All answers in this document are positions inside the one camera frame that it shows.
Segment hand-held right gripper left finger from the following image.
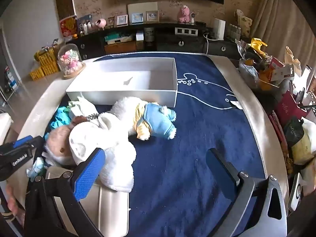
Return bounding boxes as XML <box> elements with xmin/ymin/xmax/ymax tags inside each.
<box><xmin>23</xmin><ymin>148</ymin><xmax>106</xmax><ymax>237</ymax></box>

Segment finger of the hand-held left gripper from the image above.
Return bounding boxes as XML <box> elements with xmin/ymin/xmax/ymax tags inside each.
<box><xmin>12</xmin><ymin>135</ymin><xmax>46</xmax><ymax>153</ymax></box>

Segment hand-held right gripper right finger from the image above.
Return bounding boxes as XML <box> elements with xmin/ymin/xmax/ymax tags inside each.
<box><xmin>206</xmin><ymin>148</ymin><xmax>288</xmax><ymax>237</ymax></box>

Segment light blue small cloth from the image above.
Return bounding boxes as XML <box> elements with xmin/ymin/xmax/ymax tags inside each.
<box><xmin>27</xmin><ymin>157</ymin><xmax>47</xmax><ymax>179</ymax></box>

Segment white fluffy yellow-green knitwear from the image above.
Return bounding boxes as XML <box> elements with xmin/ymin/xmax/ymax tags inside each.
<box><xmin>69</xmin><ymin>112</ymin><xmax>137</xmax><ymax>193</ymax></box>

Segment brown plush toy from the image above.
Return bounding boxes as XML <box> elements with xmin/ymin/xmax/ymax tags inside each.
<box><xmin>44</xmin><ymin>116</ymin><xmax>86</xmax><ymax>166</ymax></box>

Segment teal cloth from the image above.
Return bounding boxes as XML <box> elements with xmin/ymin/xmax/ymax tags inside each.
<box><xmin>50</xmin><ymin>106</ymin><xmax>72</xmax><ymax>130</ymax></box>

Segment white towel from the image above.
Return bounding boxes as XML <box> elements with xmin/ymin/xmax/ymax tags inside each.
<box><xmin>71</xmin><ymin>96</ymin><xmax>100</xmax><ymax>129</ymax></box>

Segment white plush dog blue overalls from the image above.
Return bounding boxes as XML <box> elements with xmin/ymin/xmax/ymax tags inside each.
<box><xmin>110</xmin><ymin>97</ymin><xmax>177</xmax><ymax>141</ymax></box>

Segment white cardboard box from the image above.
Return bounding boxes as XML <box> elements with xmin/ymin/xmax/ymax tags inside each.
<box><xmin>66</xmin><ymin>57</ymin><xmax>178</xmax><ymax>108</ymax></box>

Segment person's left hand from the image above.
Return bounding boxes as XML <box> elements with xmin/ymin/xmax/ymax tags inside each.
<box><xmin>5</xmin><ymin>184</ymin><xmax>25</xmax><ymax>228</ymax></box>

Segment brown chair white cushion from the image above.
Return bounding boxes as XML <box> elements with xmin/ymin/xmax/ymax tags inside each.
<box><xmin>0</xmin><ymin>112</ymin><xmax>14</xmax><ymax>145</ymax></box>

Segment beige padded chair back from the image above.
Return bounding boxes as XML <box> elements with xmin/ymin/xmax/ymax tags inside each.
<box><xmin>46</xmin><ymin>165</ymin><xmax>130</xmax><ymax>237</ymax></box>

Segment navy blanket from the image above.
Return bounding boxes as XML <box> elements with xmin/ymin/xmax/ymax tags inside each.
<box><xmin>81</xmin><ymin>52</ymin><xmax>266</xmax><ymax>237</ymax></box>

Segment shelf of colourful boxes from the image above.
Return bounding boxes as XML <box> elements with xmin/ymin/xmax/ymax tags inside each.
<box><xmin>4</xmin><ymin>65</ymin><xmax>19</xmax><ymax>92</ymax></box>

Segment yellow plastic crate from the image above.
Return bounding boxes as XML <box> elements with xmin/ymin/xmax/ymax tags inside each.
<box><xmin>30</xmin><ymin>68</ymin><xmax>45</xmax><ymax>81</ymax></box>
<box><xmin>41</xmin><ymin>60</ymin><xmax>60</xmax><ymax>75</ymax></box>
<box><xmin>37</xmin><ymin>48</ymin><xmax>56</xmax><ymax>62</ymax></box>

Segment white flat device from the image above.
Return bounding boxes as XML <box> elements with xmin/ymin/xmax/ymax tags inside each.
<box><xmin>288</xmin><ymin>173</ymin><xmax>303</xmax><ymax>212</ymax></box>

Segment black plastic bag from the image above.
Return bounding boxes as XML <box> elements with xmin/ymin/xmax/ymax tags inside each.
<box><xmin>283</xmin><ymin>118</ymin><xmax>306</xmax><ymax>148</ymax></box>

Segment cream plastic bag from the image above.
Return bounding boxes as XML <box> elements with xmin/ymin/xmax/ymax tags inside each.
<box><xmin>291</xmin><ymin>128</ymin><xmax>316</xmax><ymax>165</ymax></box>

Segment red paper bag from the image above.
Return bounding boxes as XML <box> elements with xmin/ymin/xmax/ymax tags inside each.
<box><xmin>274</xmin><ymin>91</ymin><xmax>309</xmax><ymax>129</ymax></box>

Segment glass dome with flowers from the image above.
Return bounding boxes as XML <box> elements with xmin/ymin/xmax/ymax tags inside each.
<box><xmin>57</xmin><ymin>43</ymin><xmax>86</xmax><ymax>80</ymax></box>

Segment clear plastic bag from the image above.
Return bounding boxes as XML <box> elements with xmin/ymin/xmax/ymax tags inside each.
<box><xmin>238</xmin><ymin>42</ymin><xmax>272</xmax><ymax>90</ymax></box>

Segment cardboard box with clutter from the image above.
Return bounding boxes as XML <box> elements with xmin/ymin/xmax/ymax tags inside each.
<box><xmin>46</xmin><ymin>38</ymin><xmax>67</xmax><ymax>53</ymax></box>

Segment white hanging card package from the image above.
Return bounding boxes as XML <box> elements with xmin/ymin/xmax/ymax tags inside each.
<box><xmin>270</xmin><ymin>63</ymin><xmax>297</xmax><ymax>82</ymax></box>

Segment red gold decorated box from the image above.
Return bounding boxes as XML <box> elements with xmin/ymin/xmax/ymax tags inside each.
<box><xmin>60</xmin><ymin>15</ymin><xmax>79</xmax><ymax>38</ymax></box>

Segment wooden box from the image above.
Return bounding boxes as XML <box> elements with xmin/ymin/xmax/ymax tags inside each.
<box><xmin>104</xmin><ymin>41</ymin><xmax>137</xmax><ymax>54</ymax></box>

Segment beige cloth bag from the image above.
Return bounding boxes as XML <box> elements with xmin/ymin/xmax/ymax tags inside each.
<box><xmin>285</xmin><ymin>46</ymin><xmax>303</xmax><ymax>77</ymax></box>

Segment yellow plastic toy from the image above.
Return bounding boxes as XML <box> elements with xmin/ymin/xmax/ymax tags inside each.
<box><xmin>250</xmin><ymin>38</ymin><xmax>268</xmax><ymax>51</ymax></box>

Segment blue gift box with bottles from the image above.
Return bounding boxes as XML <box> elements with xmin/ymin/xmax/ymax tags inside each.
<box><xmin>77</xmin><ymin>15</ymin><xmax>93</xmax><ymax>34</ymax></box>

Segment black cabinet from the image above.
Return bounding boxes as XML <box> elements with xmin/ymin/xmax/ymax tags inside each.
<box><xmin>67</xmin><ymin>22</ymin><xmax>247</xmax><ymax>60</ymax></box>

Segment stack of teal boxes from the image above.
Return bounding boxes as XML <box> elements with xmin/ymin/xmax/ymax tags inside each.
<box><xmin>105</xmin><ymin>33</ymin><xmax>134</xmax><ymax>45</ymax></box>

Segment row of glass bottles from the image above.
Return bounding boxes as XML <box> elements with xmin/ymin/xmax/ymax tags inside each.
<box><xmin>227</xmin><ymin>23</ymin><xmax>241</xmax><ymax>40</ymax></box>

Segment white tall appliance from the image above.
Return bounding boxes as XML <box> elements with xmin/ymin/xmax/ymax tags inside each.
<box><xmin>214</xmin><ymin>18</ymin><xmax>226</xmax><ymax>40</ymax></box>

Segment giraffe print bag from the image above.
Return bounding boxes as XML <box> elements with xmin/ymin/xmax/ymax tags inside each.
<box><xmin>234</xmin><ymin>9</ymin><xmax>253</xmax><ymax>38</ymax></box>

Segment dark printed tin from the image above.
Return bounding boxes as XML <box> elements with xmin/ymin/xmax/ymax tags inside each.
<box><xmin>144</xmin><ymin>28</ymin><xmax>155</xmax><ymax>45</ymax></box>

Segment pink plush toy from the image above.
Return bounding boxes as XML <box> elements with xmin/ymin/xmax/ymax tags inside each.
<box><xmin>177</xmin><ymin>5</ymin><xmax>190</xmax><ymax>21</ymax></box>

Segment beige curtain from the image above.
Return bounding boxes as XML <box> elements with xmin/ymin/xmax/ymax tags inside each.
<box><xmin>252</xmin><ymin>0</ymin><xmax>312</xmax><ymax>62</ymax></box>

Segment white canvas board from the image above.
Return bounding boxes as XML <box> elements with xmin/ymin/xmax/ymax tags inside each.
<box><xmin>128</xmin><ymin>2</ymin><xmax>158</xmax><ymax>24</ymax></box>

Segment white power cable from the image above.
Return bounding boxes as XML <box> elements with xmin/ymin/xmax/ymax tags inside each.
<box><xmin>204</xmin><ymin>33</ymin><xmax>216</xmax><ymax>54</ymax></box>

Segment white triple photo frame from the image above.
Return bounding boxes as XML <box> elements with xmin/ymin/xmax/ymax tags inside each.
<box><xmin>175</xmin><ymin>27</ymin><xmax>198</xmax><ymax>35</ymax></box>

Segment wooden picture frame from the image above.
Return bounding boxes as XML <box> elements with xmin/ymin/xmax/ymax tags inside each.
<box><xmin>146</xmin><ymin>10</ymin><xmax>159</xmax><ymax>23</ymax></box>

